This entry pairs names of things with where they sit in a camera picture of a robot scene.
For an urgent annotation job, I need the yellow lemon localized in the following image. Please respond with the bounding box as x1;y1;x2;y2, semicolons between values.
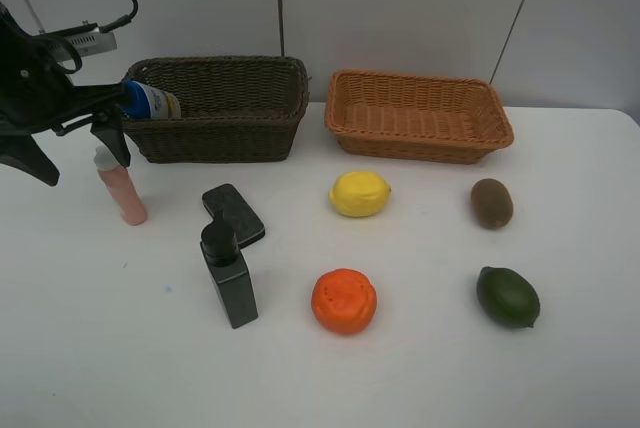
328;171;391;218

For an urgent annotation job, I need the orange wicker basket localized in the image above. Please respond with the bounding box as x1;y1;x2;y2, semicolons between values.
324;70;514;164

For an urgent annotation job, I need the black pump dispenser bottle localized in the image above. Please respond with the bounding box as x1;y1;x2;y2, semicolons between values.
200;210;258;329

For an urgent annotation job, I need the pink tube bottle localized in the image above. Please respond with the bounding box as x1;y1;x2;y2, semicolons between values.
94;146;148;226

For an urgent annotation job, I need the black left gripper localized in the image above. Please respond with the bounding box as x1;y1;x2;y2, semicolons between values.
0;6;131;186

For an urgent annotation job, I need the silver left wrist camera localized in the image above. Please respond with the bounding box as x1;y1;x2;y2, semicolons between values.
38;23;117;61

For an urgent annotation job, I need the blue capped white bottle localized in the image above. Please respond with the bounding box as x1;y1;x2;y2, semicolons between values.
120;80;182;120

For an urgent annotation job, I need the dark brown wicker basket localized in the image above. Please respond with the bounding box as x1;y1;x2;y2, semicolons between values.
123;56;309;164

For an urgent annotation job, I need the dark green avocado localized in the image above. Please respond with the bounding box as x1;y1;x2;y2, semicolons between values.
476;266;541;329

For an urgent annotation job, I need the orange tangerine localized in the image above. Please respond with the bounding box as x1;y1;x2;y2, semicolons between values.
311;268;378;335

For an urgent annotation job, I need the brown kiwi fruit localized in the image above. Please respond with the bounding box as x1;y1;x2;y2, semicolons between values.
470;178;514;229

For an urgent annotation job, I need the black whiteboard eraser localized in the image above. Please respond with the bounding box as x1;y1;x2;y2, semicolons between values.
201;183;266;249

